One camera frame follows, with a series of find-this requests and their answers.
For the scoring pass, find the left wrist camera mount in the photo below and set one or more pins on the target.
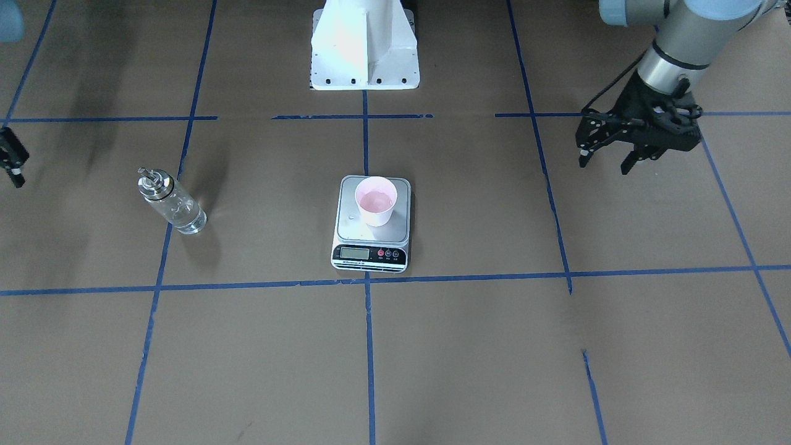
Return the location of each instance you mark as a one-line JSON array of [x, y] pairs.
[[673, 122]]

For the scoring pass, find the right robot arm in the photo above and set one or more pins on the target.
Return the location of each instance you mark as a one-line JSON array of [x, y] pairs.
[[11, 28]]

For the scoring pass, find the pink cup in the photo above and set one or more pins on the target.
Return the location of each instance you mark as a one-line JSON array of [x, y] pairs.
[[375, 197]]

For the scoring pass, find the clear glass sauce bottle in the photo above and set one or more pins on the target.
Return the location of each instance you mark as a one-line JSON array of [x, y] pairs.
[[171, 200]]

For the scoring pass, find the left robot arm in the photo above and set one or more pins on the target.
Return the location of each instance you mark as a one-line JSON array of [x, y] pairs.
[[689, 36]]

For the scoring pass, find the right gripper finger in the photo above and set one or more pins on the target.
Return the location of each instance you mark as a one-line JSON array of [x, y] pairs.
[[13, 156]]

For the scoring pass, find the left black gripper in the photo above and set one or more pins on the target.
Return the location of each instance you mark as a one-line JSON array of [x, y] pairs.
[[636, 102]]

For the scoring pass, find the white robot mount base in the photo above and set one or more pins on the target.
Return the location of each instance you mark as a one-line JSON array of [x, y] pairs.
[[364, 45]]

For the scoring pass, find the digital kitchen scale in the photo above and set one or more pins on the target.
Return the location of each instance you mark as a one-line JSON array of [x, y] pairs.
[[359, 247]]

